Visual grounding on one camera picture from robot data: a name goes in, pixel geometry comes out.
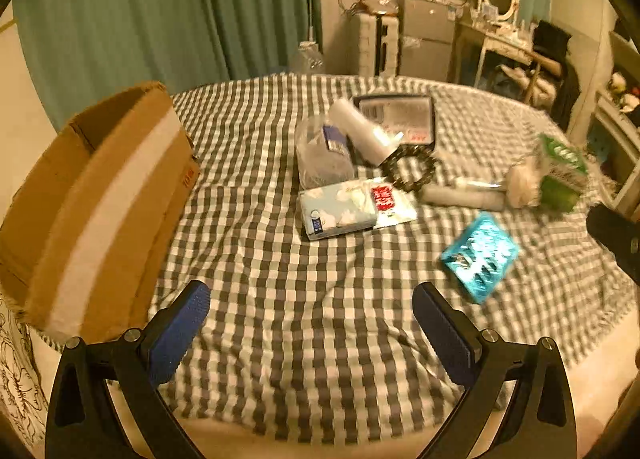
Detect black framed labelled package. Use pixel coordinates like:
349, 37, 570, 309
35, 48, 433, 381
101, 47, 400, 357
352, 94, 436, 148

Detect white plastic bottle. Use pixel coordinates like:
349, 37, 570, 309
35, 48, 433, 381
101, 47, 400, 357
329, 98, 399, 167

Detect green white carton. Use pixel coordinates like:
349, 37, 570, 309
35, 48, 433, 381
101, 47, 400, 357
535, 134, 589, 213

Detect white shelf unit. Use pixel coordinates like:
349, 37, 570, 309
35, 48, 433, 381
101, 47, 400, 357
587, 31, 639, 223

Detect white fluffy plush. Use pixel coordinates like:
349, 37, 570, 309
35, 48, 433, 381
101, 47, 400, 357
506, 164, 540, 209

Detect white cylindrical tube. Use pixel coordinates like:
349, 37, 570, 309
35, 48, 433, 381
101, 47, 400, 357
418, 185, 506, 211

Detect teal patterned pack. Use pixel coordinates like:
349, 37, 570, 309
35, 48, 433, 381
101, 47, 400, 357
440, 212, 518, 303

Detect white tapered tube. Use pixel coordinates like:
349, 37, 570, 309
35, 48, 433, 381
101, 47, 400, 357
454, 176, 504, 192

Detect brown cardboard box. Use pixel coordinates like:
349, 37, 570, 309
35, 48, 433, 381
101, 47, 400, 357
1, 81, 200, 343

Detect black clothes on chair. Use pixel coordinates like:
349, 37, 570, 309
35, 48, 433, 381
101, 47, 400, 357
533, 20, 582, 133

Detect white dressing table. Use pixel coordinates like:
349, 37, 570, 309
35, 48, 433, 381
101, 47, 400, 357
447, 22, 536, 91

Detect white red sachet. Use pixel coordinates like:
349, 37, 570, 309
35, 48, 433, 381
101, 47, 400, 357
369, 178, 418, 230

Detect grey mini fridge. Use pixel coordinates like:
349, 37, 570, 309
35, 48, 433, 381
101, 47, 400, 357
399, 0, 456, 81

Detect light blue tissue pack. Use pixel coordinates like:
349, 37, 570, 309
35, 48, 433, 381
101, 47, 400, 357
298, 180, 378, 240

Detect checkered gingham bedsheet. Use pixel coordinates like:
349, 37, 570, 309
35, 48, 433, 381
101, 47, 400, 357
153, 74, 637, 445

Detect clear plastic bag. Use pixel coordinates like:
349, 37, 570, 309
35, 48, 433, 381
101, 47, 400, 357
295, 115, 355, 190

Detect white suitcase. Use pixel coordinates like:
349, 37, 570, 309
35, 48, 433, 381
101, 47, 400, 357
348, 13, 399, 77

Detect clear water jug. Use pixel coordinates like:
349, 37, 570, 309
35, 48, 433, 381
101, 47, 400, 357
288, 40, 324, 75

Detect green curtain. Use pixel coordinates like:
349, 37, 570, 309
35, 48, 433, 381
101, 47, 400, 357
12, 0, 321, 129

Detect dark bead bracelet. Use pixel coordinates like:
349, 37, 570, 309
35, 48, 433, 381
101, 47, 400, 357
380, 144, 440, 193

